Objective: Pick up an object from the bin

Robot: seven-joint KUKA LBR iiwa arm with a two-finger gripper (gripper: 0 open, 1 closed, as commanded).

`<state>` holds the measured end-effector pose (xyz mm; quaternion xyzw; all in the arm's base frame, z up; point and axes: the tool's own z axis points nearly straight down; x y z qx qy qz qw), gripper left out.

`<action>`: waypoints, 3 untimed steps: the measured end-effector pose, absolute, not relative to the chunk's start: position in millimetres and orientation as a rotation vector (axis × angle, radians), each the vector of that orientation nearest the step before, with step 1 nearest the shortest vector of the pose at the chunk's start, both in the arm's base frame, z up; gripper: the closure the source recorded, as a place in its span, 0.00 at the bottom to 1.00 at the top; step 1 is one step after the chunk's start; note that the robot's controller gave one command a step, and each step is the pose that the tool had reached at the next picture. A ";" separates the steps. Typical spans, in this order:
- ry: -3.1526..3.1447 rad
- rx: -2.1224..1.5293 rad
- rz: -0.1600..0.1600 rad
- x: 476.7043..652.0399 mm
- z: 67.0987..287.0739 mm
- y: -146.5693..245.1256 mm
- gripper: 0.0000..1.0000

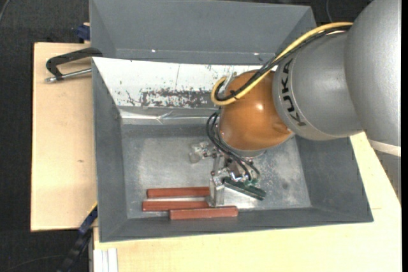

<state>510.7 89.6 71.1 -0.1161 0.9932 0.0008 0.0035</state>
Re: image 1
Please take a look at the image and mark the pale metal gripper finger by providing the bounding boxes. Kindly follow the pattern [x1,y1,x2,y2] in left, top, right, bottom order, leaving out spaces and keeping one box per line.
[208,176,219,208]
[217,182,226,208]

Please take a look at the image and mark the red-brown flat block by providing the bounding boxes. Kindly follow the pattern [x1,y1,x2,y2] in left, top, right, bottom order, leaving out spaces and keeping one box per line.
[146,186,212,199]
[142,199,212,213]
[168,205,240,221]

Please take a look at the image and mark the grey metal bin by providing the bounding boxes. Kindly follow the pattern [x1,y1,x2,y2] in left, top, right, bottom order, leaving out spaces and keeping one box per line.
[88,0,375,243]

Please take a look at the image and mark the pale wood flat board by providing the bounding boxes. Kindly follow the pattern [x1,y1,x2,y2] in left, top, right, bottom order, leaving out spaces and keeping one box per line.
[29,41,98,233]

